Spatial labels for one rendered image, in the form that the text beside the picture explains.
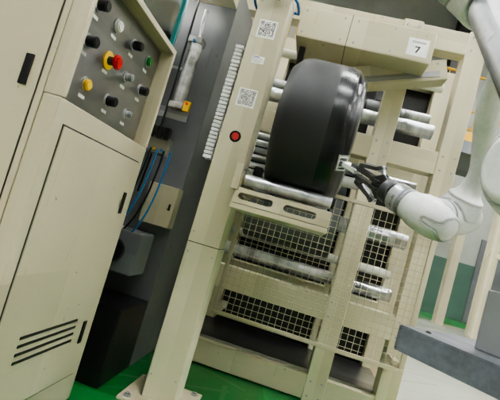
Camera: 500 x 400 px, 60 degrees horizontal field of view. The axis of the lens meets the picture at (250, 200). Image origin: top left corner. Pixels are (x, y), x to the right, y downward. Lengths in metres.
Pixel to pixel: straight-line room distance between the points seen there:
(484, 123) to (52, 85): 1.06
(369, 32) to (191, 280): 1.33
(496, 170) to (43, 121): 0.92
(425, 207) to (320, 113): 0.49
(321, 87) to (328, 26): 0.63
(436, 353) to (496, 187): 0.25
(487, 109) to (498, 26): 0.33
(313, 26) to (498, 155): 1.57
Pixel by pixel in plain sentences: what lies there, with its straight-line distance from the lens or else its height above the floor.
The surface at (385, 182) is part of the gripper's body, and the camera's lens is 1.37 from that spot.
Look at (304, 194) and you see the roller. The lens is 1.57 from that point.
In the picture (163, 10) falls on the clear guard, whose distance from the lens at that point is 1.59.
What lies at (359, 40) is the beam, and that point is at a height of 1.68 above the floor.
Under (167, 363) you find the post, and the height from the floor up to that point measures 0.15.
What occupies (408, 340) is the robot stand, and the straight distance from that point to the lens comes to 0.73.
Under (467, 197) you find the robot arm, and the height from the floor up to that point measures 0.99.
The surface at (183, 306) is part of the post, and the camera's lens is 1.72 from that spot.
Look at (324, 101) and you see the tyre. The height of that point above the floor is 1.21.
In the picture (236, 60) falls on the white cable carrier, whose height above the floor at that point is 1.36.
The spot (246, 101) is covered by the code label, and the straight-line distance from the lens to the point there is 1.74.
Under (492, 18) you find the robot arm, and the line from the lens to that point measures 0.99.
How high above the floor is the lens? 0.73
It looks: 4 degrees up
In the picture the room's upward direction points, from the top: 16 degrees clockwise
